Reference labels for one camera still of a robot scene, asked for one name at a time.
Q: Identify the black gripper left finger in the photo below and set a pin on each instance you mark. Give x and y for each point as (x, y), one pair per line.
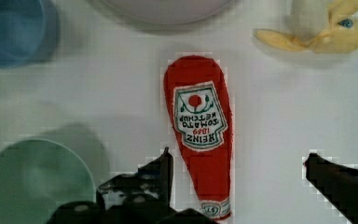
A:
(153, 179)

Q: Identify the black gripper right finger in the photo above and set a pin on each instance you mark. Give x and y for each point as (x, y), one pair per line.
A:
(337, 183)

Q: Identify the red plush ketchup bottle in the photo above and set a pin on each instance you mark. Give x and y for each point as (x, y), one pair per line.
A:
(199, 109)

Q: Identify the green mug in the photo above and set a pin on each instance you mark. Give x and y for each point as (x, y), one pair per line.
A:
(40, 173)

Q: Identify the lilac round plate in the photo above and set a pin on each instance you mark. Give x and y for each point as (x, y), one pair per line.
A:
(168, 12)

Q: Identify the peeled banana toy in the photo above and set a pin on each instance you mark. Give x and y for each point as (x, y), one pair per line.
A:
(321, 26)

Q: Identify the blue bowl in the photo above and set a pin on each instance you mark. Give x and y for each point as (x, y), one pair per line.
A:
(29, 31)

